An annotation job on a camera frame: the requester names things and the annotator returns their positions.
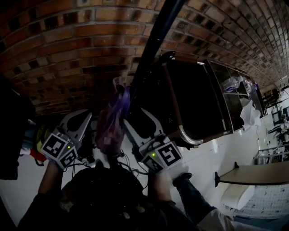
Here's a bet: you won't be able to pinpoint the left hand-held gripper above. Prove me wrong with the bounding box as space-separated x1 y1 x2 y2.
40 109 93 170

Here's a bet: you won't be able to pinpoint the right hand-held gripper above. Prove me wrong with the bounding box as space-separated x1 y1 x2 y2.
122 107 183 174

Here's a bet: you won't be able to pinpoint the purple cloth garment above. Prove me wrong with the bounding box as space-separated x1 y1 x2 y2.
94 77 132 157

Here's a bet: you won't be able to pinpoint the black metal rail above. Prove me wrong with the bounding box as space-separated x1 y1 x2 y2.
127 0 189 119

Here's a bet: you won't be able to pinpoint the person's right forearm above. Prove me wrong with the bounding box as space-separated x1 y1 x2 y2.
147 169 174 203

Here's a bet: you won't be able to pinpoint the person's left forearm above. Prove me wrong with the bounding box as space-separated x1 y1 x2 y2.
37 162 63 197

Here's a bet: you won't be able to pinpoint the yellow and red clothes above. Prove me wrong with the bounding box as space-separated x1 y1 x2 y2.
19 123 50 167

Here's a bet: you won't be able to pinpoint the person's right shoe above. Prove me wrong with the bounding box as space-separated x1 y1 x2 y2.
172 172 193 187

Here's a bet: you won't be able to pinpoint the brown fabric wardrobe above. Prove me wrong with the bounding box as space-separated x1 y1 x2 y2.
132 56 266 149

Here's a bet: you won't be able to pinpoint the black hanging coat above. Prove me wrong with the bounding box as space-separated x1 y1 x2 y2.
0 75 37 181

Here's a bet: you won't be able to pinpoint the person's dark jacket torso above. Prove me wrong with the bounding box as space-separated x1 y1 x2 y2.
17 166 195 231

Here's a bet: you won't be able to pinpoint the person's right leg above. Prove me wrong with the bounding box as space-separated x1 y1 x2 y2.
176 178 251 231

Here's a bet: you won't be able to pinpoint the clear plastic bottle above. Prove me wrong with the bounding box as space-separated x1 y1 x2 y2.
222 76 244 92

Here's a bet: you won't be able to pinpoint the white crumpled cloth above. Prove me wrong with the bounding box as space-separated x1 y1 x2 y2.
239 98 262 131

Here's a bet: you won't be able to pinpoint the white chair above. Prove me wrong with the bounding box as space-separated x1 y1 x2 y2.
220 183 256 211

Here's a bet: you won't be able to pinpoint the white metal frame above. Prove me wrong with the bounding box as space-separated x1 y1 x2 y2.
252 145 289 165

